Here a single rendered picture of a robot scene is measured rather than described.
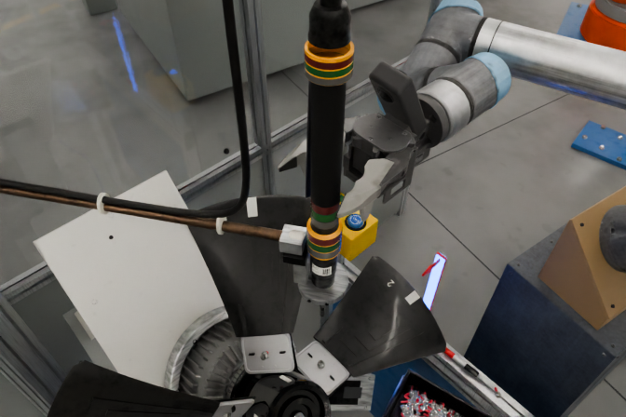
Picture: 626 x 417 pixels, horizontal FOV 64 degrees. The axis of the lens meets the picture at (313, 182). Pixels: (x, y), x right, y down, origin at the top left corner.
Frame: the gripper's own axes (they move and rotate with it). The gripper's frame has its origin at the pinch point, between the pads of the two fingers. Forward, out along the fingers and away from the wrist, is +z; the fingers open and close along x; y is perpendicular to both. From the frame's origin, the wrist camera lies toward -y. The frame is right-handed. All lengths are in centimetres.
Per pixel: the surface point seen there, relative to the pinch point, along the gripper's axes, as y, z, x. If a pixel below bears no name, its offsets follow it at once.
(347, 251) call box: 64, -33, 22
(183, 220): 11.4, 9.2, 14.6
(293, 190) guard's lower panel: 94, -56, 70
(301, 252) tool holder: 12.6, 1.0, 1.1
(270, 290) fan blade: 32.3, 0.1, 9.9
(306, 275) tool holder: 17.6, 0.6, 0.6
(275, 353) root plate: 39.9, 4.4, 4.3
